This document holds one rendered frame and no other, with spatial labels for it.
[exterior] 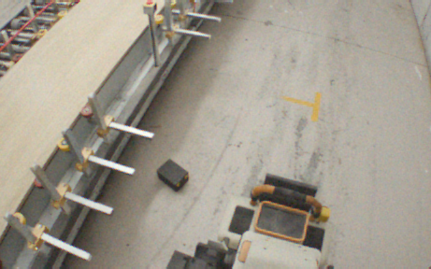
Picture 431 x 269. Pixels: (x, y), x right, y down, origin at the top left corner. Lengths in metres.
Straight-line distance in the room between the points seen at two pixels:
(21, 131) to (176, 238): 1.28
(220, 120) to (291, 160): 0.73
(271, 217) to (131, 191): 1.42
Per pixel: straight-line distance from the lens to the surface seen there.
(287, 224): 1.55
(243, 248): 1.13
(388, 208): 2.91
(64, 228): 1.89
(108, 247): 2.54
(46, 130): 2.04
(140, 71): 2.62
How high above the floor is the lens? 2.30
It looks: 52 degrees down
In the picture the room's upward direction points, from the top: 1 degrees clockwise
